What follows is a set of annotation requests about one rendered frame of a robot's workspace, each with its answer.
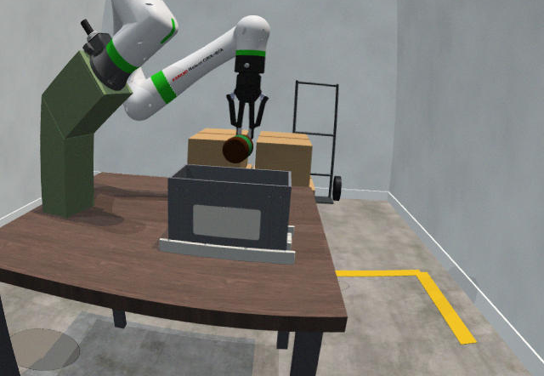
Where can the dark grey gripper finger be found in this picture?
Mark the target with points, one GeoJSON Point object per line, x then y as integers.
{"type": "Point", "coordinates": [238, 124]}
{"type": "Point", "coordinates": [253, 125]}

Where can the dark grey open-top crate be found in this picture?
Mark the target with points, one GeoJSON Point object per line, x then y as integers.
{"type": "Point", "coordinates": [236, 207]}

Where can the orange bottle with green base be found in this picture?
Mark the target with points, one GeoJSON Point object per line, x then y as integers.
{"type": "Point", "coordinates": [238, 148]}

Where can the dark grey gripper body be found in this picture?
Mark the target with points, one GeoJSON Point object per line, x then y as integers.
{"type": "Point", "coordinates": [248, 84]}

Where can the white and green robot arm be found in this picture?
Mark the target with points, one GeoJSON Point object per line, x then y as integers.
{"type": "Point", "coordinates": [145, 27]}

